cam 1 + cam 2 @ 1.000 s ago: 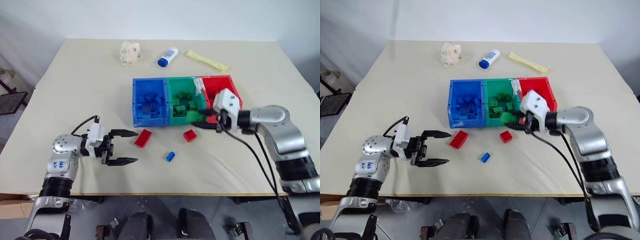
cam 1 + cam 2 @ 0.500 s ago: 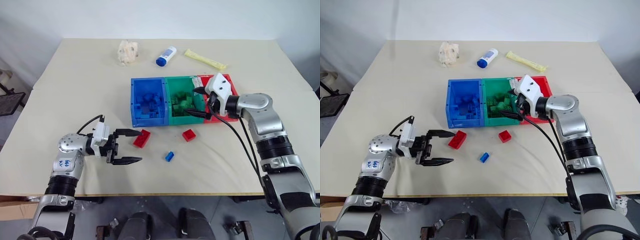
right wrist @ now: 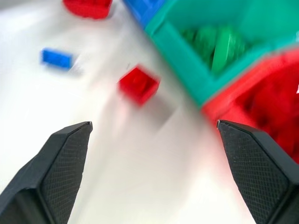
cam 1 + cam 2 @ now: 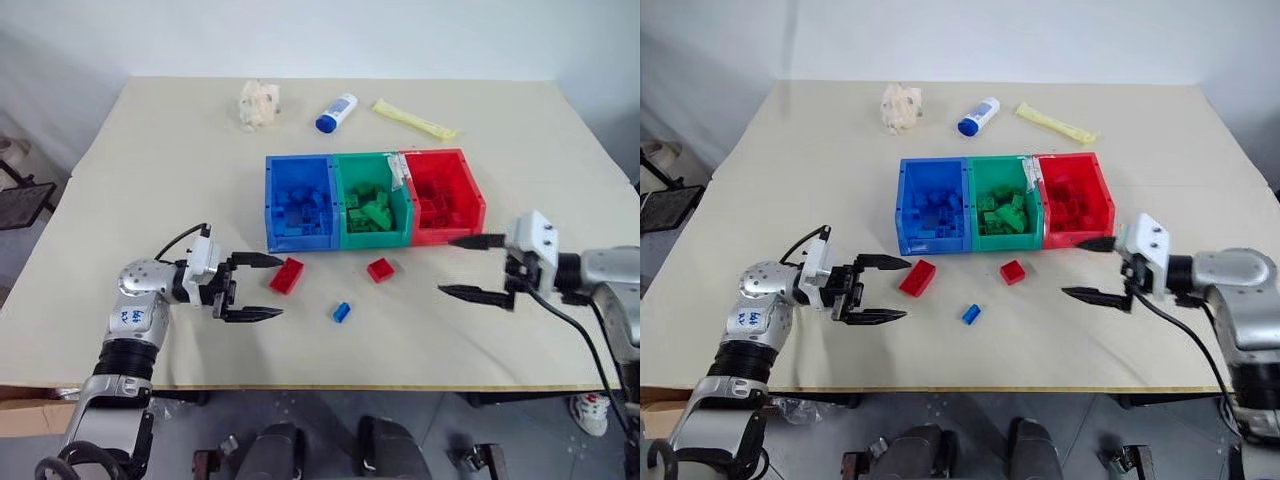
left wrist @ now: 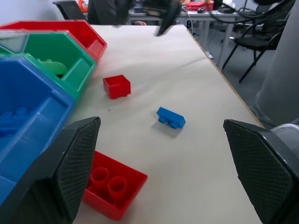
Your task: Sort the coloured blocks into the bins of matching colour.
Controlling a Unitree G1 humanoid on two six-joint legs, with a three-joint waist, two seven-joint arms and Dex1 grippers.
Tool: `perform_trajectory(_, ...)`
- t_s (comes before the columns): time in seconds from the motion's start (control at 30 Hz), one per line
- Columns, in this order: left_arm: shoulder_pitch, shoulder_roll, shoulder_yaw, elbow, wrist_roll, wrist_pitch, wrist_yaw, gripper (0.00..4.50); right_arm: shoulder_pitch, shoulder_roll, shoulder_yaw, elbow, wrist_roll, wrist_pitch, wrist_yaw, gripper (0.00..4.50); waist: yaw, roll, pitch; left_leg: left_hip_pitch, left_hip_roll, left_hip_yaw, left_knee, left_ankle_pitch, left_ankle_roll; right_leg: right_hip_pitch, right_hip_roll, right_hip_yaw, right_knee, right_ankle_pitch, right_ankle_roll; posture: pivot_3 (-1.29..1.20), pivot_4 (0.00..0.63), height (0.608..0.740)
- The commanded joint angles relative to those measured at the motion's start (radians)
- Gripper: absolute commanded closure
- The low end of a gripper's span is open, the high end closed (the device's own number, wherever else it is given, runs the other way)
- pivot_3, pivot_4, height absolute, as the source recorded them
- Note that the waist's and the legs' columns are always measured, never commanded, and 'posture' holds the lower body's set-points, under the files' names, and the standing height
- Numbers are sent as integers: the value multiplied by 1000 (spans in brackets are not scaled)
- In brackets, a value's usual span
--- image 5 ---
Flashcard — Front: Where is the black cable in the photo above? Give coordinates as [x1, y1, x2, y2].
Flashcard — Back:
[210, 0, 292, 24]

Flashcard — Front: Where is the red box on desk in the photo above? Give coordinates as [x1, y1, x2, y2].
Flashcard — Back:
[186, 0, 214, 12]

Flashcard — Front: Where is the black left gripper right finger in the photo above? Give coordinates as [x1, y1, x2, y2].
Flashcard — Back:
[223, 119, 299, 224]

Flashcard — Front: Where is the black folding chair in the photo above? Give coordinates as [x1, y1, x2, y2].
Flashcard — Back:
[221, 0, 295, 84]

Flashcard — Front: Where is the person in dark jacket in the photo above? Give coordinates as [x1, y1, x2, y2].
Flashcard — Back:
[87, 0, 129, 26]

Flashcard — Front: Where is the white office desk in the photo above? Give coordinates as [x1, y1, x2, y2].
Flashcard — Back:
[128, 8, 241, 69]

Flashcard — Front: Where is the red plastic bin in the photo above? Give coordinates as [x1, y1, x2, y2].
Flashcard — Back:
[0, 20, 108, 63]

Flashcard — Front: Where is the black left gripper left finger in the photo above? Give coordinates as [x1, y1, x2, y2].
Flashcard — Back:
[0, 116, 101, 224]

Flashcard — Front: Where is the small blue toy block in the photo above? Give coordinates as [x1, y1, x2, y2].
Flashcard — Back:
[156, 107, 186, 129]

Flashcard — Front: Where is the large red toy block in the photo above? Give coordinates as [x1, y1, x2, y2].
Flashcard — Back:
[82, 150, 149, 221]

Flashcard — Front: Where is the grey robot body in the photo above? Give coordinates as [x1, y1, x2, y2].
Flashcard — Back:
[254, 0, 299, 128]

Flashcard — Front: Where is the green toy block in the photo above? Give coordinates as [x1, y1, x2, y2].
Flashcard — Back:
[36, 58, 69, 76]

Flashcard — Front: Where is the black office chair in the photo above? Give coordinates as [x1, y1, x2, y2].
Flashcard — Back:
[52, 0, 89, 21]

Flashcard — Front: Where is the small red toy block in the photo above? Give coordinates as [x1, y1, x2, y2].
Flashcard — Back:
[102, 74, 132, 99]

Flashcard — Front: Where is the silver rounded robot part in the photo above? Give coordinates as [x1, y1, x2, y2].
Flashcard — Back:
[269, 123, 299, 140]

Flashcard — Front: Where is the green plastic bin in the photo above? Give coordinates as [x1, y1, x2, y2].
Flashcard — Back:
[0, 29, 97, 103]

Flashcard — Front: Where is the blue plastic bin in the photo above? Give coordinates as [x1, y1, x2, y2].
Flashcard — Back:
[0, 53, 76, 208]

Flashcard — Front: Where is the blue toy block pile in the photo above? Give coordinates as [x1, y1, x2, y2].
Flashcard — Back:
[0, 107, 31, 138]

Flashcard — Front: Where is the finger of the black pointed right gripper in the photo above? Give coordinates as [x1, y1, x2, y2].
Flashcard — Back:
[154, 0, 182, 37]

